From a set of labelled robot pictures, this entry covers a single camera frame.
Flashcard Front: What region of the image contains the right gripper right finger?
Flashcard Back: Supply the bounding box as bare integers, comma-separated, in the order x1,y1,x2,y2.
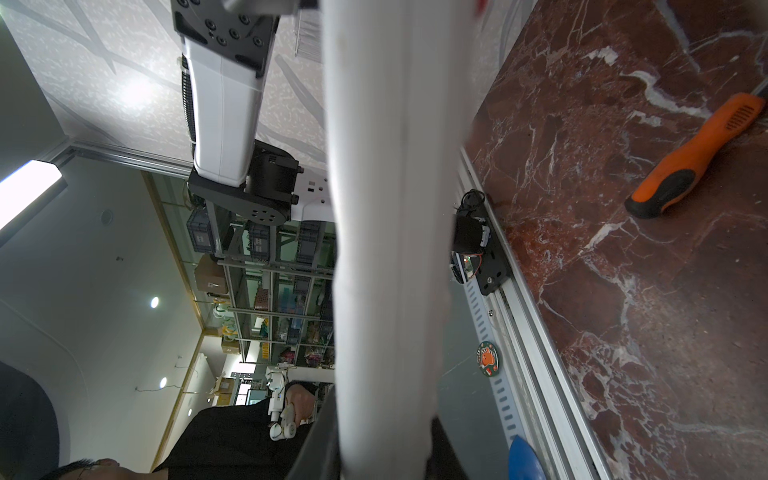
427,417,468,480

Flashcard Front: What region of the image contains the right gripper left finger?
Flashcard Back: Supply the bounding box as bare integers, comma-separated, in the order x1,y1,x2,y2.
286,387,339,480

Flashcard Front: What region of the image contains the orange handle screwdriver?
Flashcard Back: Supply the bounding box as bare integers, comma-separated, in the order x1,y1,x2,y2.
624,81,767,219

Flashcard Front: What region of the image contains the white remote control face up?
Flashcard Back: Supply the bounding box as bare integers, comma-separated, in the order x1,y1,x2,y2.
321,1,483,479

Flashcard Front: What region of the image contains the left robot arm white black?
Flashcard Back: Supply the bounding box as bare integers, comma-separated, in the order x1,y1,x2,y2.
171,1,304,227

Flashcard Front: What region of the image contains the round orange badge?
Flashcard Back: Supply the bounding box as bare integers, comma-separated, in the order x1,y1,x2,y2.
476,341,501,378

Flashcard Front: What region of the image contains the metal storage shelving background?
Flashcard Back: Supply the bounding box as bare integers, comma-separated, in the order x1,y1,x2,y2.
186,205,336,369

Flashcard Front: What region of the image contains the ceiling light panel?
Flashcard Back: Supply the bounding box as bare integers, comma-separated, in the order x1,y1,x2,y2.
1,160,67,246

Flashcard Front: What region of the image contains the blue toy shovel wooden handle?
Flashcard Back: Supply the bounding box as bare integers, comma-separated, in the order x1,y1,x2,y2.
507,435,547,480

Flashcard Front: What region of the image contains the aluminium frame rail front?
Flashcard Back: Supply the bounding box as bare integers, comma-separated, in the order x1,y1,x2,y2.
455,149,613,480

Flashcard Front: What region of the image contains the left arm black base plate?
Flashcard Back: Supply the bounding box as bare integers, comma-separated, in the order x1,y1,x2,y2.
450,189,512,296

